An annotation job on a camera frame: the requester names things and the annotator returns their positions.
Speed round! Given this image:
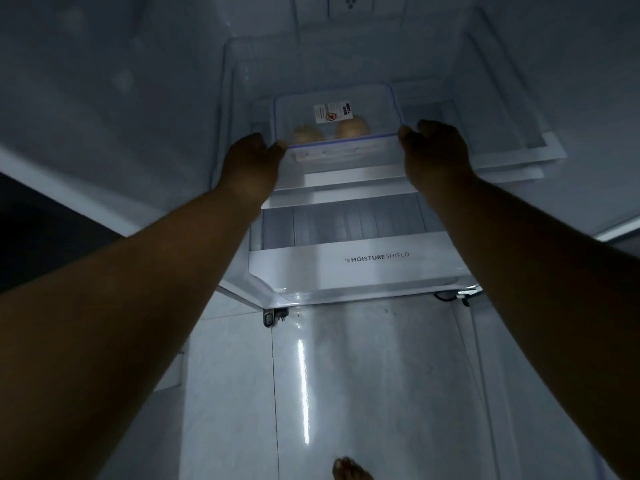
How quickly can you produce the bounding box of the person's right hand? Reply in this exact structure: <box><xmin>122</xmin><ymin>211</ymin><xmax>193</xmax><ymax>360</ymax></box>
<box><xmin>398</xmin><ymin>120</ymin><xmax>476</xmax><ymax>195</ymax></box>

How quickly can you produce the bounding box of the person's left hand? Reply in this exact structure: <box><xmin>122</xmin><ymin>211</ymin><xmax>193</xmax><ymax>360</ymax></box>
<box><xmin>220</xmin><ymin>133</ymin><xmax>289</xmax><ymax>208</ymax></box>

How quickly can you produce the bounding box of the clear plastic egg box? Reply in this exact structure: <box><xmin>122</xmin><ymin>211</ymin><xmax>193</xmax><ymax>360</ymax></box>
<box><xmin>273</xmin><ymin>84</ymin><xmax>405</xmax><ymax>164</ymax></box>

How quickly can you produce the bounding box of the person's right forearm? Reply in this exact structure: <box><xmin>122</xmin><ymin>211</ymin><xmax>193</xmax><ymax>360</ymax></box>
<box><xmin>425</xmin><ymin>177</ymin><xmax>640</xmax><ymax>480</ymax></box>

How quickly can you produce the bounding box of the person's left forearm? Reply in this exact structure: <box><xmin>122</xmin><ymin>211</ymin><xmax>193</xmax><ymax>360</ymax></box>
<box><xmin>0</xmin><ymin>187</ymin><xmax>268</xmax><ymax>480</ymax></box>

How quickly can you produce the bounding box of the brown egg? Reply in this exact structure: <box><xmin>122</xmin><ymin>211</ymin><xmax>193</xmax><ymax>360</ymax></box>
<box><xmin>334</xmin><ymin>117</ymin><xmax>371</xmax><ymax>140</ymax></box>
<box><xmin>292</xmin><ymin>125</ymin><xmax>325</xmax><ymax>145</ymax></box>

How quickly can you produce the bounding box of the white sticker label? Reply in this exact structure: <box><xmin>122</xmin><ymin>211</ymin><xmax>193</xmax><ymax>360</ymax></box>
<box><xmin>313</xmin><ymin>101</ymin><xmax>355</xmax><ymax>125</ymax></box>

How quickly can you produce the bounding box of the glass shelf with white trim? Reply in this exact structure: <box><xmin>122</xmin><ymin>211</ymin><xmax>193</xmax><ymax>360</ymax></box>
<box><xmin>260</xmin><ymin>162</ymin><xmax>546</xmax><ymax>210</ymax></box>

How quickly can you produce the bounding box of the white refrigerator side rack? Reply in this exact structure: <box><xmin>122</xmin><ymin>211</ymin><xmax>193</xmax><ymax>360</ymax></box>
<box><xmin>452</xmin><ymin>9</ymin><xmax>569</xmax><ymax>170</ymax></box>

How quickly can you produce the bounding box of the white refrigerator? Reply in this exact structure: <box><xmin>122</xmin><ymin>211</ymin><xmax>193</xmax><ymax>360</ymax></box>
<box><xmin>0</xmin><ymin>0</ymin><xmax>640</xmax><ymax>328</ymax></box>

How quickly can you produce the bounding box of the white crisper drawer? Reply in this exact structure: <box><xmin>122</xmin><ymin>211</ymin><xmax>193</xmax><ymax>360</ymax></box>
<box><xmin>247</xmin><ymin>194</ymin><xmax>482</xmax><ymax>304</ymax></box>

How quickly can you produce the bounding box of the person's bare foot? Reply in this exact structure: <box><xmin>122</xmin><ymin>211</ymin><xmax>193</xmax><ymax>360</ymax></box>
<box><xmin>332</xmin><ymin>457</ymin><xmax>374</xmax><ymax>480</ymax></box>

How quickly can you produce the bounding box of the black cable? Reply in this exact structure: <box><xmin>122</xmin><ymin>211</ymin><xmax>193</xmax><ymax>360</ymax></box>
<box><xmin>433</xmin><ymin>289</ymin><xmax>482</xmax><ymax>306</ymax></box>

